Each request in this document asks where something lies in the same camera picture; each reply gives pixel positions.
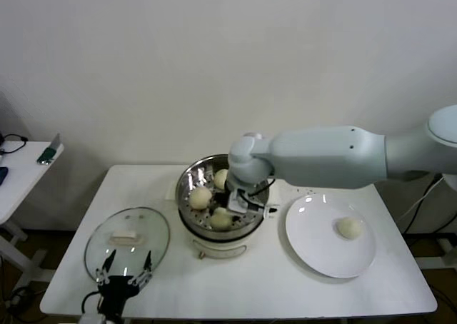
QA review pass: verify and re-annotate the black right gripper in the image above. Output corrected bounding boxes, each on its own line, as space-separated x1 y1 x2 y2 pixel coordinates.
212 190 233 211

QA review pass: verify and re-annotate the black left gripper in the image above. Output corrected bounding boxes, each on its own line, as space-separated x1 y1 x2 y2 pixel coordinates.
94 249 154 315

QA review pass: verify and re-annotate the white steamed baozi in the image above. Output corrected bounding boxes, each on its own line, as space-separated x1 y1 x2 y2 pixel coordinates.
335 217 363 240
188 186 212 211
214 169 230 191
209 208 233 231

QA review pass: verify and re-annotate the glass pot lid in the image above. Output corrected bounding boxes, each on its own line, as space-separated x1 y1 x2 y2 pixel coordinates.
84 206 171 284

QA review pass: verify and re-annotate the perforated steel steamer basket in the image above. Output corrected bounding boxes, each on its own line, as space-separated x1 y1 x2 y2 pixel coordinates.
166 155 281 234

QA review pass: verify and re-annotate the white round plate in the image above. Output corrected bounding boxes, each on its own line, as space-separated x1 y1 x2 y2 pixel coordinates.
285 194 378 278

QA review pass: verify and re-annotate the green white flat packet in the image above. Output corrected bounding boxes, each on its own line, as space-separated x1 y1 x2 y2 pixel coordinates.
38 133 65 166

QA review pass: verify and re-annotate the white side table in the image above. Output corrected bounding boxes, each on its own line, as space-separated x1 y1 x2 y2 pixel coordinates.
0 141 65 285

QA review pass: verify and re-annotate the white side cabinet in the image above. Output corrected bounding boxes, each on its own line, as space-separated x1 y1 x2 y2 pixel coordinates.
401 173 457 271

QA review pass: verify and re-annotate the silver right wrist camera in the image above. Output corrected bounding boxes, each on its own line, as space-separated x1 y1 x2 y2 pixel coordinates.
228 190 279 218

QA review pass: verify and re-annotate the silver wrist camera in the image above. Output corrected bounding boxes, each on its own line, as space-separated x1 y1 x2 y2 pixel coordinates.
228 190 279 218
79 313 106 324

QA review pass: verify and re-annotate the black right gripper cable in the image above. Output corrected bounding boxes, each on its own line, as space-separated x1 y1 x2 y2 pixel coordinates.
246 177 276 198

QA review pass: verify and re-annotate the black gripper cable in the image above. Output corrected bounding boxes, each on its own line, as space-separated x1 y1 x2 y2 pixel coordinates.
246 177 276 198
82 290 104 314

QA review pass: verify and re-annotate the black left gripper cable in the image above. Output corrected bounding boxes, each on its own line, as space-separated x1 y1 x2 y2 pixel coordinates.
82 290 104 314

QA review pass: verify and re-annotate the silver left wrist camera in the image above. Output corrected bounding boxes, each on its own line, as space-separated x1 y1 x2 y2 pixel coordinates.
79 313 106 324

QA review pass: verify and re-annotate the black floor cable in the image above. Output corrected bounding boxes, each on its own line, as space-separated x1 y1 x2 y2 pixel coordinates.
0 286 40 309

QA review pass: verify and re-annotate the black looped cable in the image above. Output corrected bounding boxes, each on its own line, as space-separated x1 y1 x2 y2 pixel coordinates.
0 133 29 157

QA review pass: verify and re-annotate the thin white cable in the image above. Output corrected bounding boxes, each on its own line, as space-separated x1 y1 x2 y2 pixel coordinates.
399 186 435 222

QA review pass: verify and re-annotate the black power adapter cable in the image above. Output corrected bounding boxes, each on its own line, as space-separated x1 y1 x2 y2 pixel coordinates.
405 181 447 234

